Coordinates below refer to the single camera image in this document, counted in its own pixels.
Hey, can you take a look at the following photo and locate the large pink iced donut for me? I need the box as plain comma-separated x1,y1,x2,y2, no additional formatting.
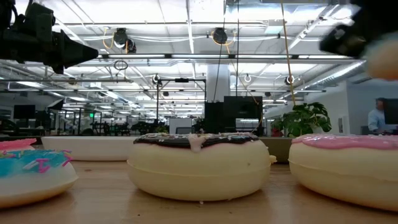
288,133,398,213

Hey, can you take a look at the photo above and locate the small red iced donut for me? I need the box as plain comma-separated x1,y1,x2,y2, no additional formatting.
0,138,37,152

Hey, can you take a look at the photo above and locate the small blue sprinkled donut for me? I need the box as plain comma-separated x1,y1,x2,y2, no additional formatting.
0,148,79,208

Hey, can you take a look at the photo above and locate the person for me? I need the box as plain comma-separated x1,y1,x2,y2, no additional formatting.
368,97,388,134

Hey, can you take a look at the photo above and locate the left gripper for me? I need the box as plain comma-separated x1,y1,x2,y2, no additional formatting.
0,26,99,75

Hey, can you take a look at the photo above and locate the black stand frame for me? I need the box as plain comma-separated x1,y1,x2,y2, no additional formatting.
155,77,207,135

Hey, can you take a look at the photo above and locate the white square column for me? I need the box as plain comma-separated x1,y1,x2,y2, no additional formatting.
206,63,231,103

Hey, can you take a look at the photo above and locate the black monitor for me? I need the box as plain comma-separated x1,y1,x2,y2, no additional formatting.
13,104,36,120
382,98,398,126

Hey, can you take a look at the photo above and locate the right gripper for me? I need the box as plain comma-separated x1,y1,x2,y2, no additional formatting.
319,0,398,58

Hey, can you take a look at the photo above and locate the white cabinet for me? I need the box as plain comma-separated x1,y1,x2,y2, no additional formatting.
169,118,193,136

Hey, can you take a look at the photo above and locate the large chocolate donut white drizzle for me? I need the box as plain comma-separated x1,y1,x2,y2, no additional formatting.
126,132,278,202

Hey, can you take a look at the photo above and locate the white round plate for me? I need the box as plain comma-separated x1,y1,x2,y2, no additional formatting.
41,136,139,162

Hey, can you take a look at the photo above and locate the black ceiling cable reel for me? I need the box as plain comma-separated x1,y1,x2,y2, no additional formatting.
211,27,229,46
113,27,137,54

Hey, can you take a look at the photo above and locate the yellow hanging cable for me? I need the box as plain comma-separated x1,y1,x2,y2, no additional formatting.
279,0,297,106

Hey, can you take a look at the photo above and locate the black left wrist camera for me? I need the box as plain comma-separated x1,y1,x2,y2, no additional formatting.
24,2,56,32

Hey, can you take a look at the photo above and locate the silver air duct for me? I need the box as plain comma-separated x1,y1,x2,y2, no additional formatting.
303,60,368,91

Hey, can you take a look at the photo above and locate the green potted plant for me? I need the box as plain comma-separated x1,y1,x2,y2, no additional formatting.
270,101,333,138

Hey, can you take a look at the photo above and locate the black hanging cable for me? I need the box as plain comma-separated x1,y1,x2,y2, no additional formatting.
213,0,227,103
236,0,241,98

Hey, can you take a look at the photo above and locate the black computer tower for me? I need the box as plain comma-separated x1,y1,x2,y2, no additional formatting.
204,95,264,135

